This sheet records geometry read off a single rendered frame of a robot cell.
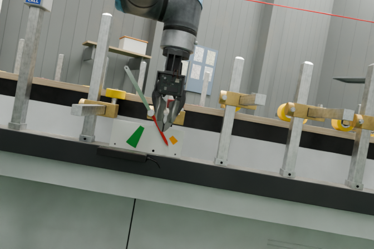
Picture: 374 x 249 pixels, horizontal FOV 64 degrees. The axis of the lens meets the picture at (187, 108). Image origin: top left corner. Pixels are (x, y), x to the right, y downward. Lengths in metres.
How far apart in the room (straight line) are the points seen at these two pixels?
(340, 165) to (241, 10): 6.07
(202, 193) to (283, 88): 7.08
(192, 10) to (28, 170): 0.84
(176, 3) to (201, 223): 0.96
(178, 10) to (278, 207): 0.79
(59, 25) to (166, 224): 4.63
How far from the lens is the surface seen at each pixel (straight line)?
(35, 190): 1.50
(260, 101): 0.85
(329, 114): 1.01
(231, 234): 1.43
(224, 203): 1.16
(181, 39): 0.76
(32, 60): 1.23
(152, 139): 1.09
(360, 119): 1.24
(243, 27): 7.24
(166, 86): 0.73
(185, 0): 0.78
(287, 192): 1.16
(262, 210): 1.20
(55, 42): 5.56
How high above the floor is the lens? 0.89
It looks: 1 degrees down
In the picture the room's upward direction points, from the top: 10 degrees clockwise
